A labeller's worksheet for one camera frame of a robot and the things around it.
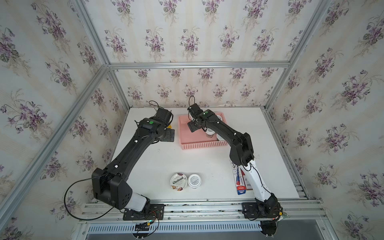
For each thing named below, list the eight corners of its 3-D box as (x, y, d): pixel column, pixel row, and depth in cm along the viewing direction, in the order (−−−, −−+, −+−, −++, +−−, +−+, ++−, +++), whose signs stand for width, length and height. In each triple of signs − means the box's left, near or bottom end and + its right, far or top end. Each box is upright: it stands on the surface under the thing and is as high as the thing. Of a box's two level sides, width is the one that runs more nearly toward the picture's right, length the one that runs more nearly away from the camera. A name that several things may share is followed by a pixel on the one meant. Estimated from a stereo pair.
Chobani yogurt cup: (170, 191, 79) (169, 189, 76) (171, 175, 85) (170, 173, 82) (187, 192, 79) (186, 189, 76) (187, 175, 85) (187, 173, 82)
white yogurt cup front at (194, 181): (187, 190, 82) (187, 186, 76) (188, 179, 86) (187, 174, 80) (200, 190, 82) (201, 186, 76) (200, 179, 86) (201, 174, 80)
